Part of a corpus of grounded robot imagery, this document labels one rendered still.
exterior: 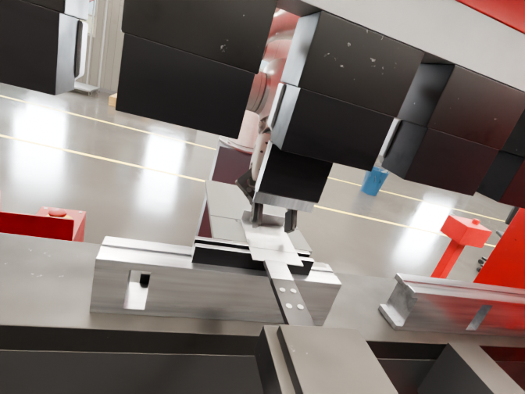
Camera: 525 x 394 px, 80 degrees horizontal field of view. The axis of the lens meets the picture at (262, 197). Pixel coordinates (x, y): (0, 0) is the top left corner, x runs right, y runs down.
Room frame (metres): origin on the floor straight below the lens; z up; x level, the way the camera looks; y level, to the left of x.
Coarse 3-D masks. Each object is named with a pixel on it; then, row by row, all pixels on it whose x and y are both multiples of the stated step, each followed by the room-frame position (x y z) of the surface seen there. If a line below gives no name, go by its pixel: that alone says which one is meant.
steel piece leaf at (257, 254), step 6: (252, 252) 0.44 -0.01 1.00; (258, 252) 0.44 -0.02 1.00; (264, 252) 0.45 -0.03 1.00; (270, 252) 0.45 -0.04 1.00; (276, 252) 0.46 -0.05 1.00; (282, 252) 0.46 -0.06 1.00; (252, 258) 0.42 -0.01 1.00; (258, 258) 0.42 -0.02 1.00; (264, 258) 0.43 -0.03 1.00; (270, 258) 0.43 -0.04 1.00; (276, 258) 0.44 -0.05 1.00; (282, 258) 0.44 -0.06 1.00; (288, 258) 0.45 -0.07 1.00; (294, 258) 0.46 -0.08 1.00; (294, 264) 0.44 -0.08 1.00; (300, 264) 0.44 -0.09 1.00
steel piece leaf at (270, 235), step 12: (264, 216) 0.55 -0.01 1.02; (276, 216) 0.56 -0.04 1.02; (252, 228) 0.52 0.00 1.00; (264, 228) 0.53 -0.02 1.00; (276, 228) 0.55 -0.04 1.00; (252, 240) 0.47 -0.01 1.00; (264, 240) 0.48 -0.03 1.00; (276, 240) 0.50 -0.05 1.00; (288, 240) 0.51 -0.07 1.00; (288, 252) 0.47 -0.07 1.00
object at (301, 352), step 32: (288, 288) 0.37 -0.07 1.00; (288, 320) 0.30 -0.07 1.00; (256, 352) 0.26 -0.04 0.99; (288, 352) 0.23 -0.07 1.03; (320, 352) 0.24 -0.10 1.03; (352, 352) 0.25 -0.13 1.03; (288, 384) 0.20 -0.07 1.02; (320, 384) 0.20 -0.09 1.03; (352, 384) 0.21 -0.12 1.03; (384, 384) 0.22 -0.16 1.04
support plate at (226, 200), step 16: (208, 192) 0.62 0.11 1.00; (224, 192) 0.65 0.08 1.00; (240, 192) 0.68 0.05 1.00; (208, 208) 0.56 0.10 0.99; (224, 208) 0.57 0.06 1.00; (240, 208) 0.59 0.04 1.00; (272, 208) 0.64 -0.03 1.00; (224, 224) 0.50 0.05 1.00; (240, 224) 0.52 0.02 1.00; (240, 240) 0.46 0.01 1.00; (304, 240) 0.54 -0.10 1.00
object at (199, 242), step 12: (204, 240) 0.43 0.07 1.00; (216, 240) 0.44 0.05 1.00; (192, 252) 0.42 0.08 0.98; (204, 252) 0.41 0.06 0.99; (216, 252) 0.42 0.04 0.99; (228, 252) 0.42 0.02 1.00; (240, 252) 0.43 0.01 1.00; (216, 264) 0.42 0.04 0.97; (228, 264) 0.42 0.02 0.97; (240, 264) 0.43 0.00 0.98; (252, 264) 0.44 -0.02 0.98; (288, 264) 0.46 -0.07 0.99; (312, 264) 0.47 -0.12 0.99
